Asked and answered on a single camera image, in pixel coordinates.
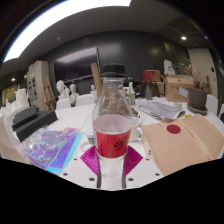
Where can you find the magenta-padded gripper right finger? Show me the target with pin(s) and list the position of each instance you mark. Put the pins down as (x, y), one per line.
(135, 160)

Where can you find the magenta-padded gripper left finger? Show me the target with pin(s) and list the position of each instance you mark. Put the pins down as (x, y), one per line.
(88, 161)

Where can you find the clear bottle with red label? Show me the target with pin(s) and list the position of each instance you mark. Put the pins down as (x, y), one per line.
(112, 133)

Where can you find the iridescent purple sheet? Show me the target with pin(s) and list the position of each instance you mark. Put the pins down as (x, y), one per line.
(53, 148)

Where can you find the beige canvas table mat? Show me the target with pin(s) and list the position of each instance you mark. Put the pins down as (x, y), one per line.
(180, 146)

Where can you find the flat round red coaster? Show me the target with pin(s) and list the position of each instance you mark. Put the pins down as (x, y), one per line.
(173, 129)

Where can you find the folded newspaper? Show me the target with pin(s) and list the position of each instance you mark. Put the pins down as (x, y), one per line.
(160, 110)

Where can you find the white plastic chair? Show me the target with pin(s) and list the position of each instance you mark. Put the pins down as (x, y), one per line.
(212, 103)
(63, 104)
(85, 100)

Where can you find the white spray bottle green label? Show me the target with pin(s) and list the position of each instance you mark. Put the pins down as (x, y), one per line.
(132, 96)

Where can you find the black foam blocks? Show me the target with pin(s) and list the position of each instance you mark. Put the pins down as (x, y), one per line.
(33, 121)

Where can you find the yellow tag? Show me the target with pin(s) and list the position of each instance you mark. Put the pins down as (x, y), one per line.
(188, 116)

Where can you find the small glass jar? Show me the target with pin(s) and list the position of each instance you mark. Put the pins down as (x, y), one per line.
(177, 105)

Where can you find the wooden easel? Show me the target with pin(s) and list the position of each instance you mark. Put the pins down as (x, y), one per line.
(48, 93)

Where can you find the grey plant saucer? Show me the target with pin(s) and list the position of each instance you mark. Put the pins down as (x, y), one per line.
(196, 109)

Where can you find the translucent plastic sheet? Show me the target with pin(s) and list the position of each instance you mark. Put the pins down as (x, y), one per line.
(10, 143)

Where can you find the brown cardboard box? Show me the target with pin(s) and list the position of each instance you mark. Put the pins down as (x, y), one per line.
(178, 86)

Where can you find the red box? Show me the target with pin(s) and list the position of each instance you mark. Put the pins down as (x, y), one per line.
(151, 75)

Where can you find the white cabinet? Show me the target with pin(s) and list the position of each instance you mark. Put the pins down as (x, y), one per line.
(36, 83)

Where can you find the white plaster figure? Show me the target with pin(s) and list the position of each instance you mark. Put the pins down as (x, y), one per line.
(169, 66)

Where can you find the black wall screen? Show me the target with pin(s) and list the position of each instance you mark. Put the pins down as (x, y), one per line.
(75, 65)

